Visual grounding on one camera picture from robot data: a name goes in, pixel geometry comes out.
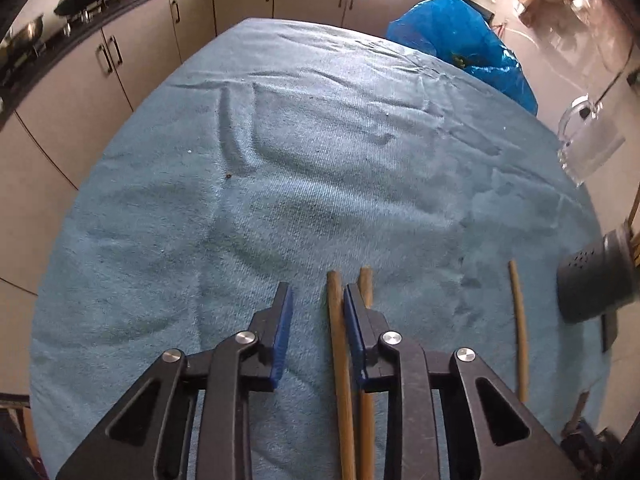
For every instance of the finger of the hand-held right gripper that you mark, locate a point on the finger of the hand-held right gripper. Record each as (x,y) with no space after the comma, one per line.
(582,442)

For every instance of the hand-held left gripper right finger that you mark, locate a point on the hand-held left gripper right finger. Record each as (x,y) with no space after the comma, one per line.
(352,330)

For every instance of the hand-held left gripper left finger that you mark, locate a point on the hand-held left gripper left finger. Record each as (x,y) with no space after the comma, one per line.
(282,330)

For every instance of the wooden chopstick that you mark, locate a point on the wooden chopstick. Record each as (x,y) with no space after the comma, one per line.
(635,247)
(340,360)
(519,330)
(366,435)

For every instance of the black perforated utensil holder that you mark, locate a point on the black perforated utensil holder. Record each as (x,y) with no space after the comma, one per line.
(590,280)

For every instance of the blue towel table cover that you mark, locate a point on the blue towel table cover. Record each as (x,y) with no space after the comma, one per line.
(300,160)

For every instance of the clear glass pitcher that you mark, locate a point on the clear glass pitcher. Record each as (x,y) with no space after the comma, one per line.
(595,145)

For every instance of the beige kitchen base cabinets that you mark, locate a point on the beige kitchen base cabinets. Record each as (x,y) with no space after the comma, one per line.
(145,55)

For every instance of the blue plastic bag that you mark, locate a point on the blue plastic bag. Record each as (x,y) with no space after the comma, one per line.
(450,25)

